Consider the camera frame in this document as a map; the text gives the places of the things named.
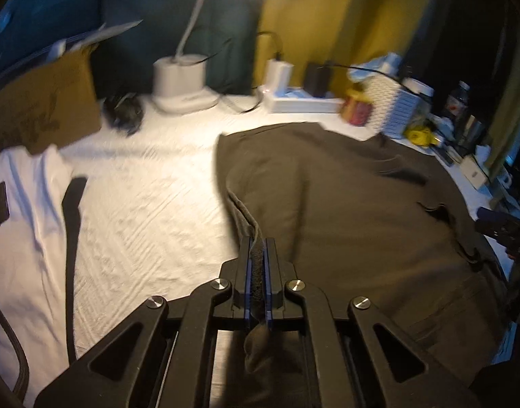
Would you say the red round can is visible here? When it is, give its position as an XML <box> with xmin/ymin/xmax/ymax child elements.
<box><xmin>341</xmin><ymin>89</ymin><xmax>374</xmax><ymax>127</ymax></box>

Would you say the steel thermos flask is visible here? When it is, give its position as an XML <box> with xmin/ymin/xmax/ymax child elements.
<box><xmin>457</xmin><ymin>115</ymin><xmax>487</xmax><ymax>150</ymax></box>

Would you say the white charger adapter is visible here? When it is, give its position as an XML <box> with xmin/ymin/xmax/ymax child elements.
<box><xmin>264</xmin><ymin>59</ymin><xmax>295</xmax><ymax>94</ymax></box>

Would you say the narrow yellow curtain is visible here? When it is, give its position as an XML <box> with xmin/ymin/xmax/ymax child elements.
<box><xmin>484</xmin><ymin>21</ymin><xmax>520</xmax><ymax>184</ymax></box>

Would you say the black chair armrest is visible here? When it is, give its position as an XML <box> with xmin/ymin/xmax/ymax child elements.
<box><xmin>0</xmin><ymin>293</ymin><xmax>30</xmax><ymax>408</ymax></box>

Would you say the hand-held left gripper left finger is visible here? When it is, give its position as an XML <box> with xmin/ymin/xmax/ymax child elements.
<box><xmin>34</xmin><ymin>236</ymin><xmax>254</xmax><ymax>408</ymax></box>

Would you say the white woven basket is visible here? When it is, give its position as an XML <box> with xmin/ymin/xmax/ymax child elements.
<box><xmin>364</xmin><ymin>72</ymin><xmax>423</xmax><ymax>139</ymax></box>

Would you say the dark olive patterned garment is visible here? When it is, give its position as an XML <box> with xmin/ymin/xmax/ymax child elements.
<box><xmin>215</xmin><ymin>122</ymin><xmax>516</xmax><ymax>408</ymax></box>

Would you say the black straight charger cable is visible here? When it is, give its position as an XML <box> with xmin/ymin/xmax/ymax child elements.
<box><xmin>324</xmin><ymin>61</ymin><xmax>397</xmax><ymax>79</ymax></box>

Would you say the black looped charger cable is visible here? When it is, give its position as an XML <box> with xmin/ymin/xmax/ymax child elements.
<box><xmin>242</xmin><ymin>31</ymin><xmax>285</xmax><ymax>114</ymax></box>

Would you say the brown cardboard box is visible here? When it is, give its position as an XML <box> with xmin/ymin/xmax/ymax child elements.
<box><xmin>0</xmin><ymin>45</ymin><xmax>103</xmax><ymax>156</ymax></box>

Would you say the dark glass window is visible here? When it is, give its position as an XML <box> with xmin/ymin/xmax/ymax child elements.
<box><xmin>434</xmin><ymin>0</ymin><xmax>520</xmax><ymax>94</ymax></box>

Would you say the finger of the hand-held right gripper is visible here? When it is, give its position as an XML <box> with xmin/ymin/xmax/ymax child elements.
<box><xmin>475</xmin><ymin>206</ymin><xmax>520</xmax><ymax>260</ymax></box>

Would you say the black strap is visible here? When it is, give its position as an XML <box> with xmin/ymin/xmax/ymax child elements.
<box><xmin>62</xmin><ymin>176</ymin><xmax>89</xmax><ymax>366</ymax></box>

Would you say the white smooth cloth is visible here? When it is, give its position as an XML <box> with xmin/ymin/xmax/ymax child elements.
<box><xmin>0</xmin><ymin>142</ymin><xmax>91</xmax><ymax>394</ymax></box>

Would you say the clear plastic water bottle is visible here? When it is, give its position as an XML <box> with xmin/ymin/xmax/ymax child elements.
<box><xmin>445</xmin><ymin>81</ymin><xmax>472</xmax><ymax>120</ymax></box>

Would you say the pale blue tissue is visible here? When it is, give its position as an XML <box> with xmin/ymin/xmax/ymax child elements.
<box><xmin>349</xmin><ymin>53</ymin><xmax>404</xmax><ymax>83</ymax></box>

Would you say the teal curtain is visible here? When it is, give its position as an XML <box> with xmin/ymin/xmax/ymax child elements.
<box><xmin>86</xmin><ymin>0</ymin><xmax>265</xmax><ymax>96</ymax></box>

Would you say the small yellow object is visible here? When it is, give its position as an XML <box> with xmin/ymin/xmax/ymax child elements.
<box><xmin>406</xmin><ymin>125</ymin><xmax>441</xmax><ymax>148</ymax></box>

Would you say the wide yellow curtain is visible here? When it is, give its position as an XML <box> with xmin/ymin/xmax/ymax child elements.
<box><xmin>258</xmin><ymin>0</ymin><xmax>440</xmax><ymax>95</ymax></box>

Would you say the white desk lamp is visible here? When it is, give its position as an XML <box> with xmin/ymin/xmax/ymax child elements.
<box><xmin>152</xmin><ymin>0</ymin><xmax>222</xmax><ymax>115</ymax></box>

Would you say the black charger adapter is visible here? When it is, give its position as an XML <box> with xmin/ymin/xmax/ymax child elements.
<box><xmin>306</xmin><ymin>63</ymin><xmax>334</xmax><ymax>98</ymax></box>

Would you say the small black bundled object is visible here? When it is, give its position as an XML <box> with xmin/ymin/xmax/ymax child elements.
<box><xmin>103</xmin><ymin>92</ymin><xmax>147</xmax><ymax>137</ymax></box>

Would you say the white power strip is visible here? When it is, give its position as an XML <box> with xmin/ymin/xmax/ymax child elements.
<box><xmin>262</xmin><ymin>87</ymin><xmax>346</xmax><ymax>115</ymax></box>

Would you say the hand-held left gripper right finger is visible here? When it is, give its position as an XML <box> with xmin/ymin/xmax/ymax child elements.
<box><xmin>262</xmin><ymin>238</ymin><xmax>482</xmax><ymax>408</ymax></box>

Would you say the small white box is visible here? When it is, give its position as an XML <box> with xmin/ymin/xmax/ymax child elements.
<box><xmin>461</xmin><ymin>155</ymin><xmax>491</xmax><ymax>190</ymax></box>

